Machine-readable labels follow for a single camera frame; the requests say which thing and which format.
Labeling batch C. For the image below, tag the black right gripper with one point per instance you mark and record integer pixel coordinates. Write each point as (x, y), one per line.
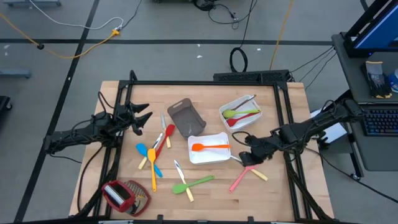
(262, 149)

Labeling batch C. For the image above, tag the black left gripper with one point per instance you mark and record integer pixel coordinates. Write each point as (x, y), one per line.
(124, 116)

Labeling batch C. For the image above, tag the pink silicone spatula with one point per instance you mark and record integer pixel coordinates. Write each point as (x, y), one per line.
(237, 182)

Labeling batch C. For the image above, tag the red silicone spatula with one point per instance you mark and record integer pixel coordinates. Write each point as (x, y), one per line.
(169, 130)

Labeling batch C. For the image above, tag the yellow silicone spatula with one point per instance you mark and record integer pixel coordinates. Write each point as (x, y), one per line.
(151, 155)

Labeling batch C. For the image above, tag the red silicone spoon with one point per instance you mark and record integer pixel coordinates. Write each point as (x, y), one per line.
(239, 119)

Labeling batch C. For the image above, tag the light green silicone spoon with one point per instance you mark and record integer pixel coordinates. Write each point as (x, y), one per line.
(242, 112)

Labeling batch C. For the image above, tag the orange spoon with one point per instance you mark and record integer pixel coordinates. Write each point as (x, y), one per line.
(199, 147)

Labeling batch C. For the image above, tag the green silicone spatula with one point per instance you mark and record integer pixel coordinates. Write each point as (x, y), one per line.
(178, 188)

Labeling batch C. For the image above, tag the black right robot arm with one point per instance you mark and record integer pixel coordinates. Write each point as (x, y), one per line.
(323, 121)

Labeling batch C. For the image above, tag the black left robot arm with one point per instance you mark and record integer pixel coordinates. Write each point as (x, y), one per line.
(77, 133)

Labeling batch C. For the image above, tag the grey translucent plastic bin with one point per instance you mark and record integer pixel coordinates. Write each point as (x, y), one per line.
(186, 119)

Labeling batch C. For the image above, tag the red box grater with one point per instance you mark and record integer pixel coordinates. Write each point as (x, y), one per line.
(118, 196)

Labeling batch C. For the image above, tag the white box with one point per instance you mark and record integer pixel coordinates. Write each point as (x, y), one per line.
(334, 133)

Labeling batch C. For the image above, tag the black perforated power strip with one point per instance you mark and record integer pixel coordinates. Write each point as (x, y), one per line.
(248, 76)

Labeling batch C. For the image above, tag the black floor puck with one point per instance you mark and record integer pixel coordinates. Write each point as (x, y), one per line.
(40, 46)

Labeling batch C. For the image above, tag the grey computer desk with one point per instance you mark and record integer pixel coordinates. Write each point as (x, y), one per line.
(379, 155)

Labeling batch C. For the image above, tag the black floor device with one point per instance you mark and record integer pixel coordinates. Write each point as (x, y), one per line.
(203, 4)

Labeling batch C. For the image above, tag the black backlit keyboard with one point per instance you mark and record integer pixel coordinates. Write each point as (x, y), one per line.
(381, 123)

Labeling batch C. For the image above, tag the grey metal stand foot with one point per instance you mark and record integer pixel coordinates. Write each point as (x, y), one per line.
(31, 2)
(14, 73)

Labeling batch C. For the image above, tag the black chair base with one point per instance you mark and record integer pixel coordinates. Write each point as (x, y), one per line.
(3, 102)

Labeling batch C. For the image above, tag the black work gloves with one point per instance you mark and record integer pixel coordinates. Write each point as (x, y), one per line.
(374, 79)

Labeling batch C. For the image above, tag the white blue wipes tub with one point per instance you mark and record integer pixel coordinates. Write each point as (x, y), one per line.
(394, 81)

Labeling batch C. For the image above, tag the computer monitor on stand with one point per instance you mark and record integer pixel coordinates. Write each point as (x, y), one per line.
(377, 31)

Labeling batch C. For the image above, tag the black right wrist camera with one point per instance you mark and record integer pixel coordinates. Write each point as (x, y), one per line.
(247, 158)

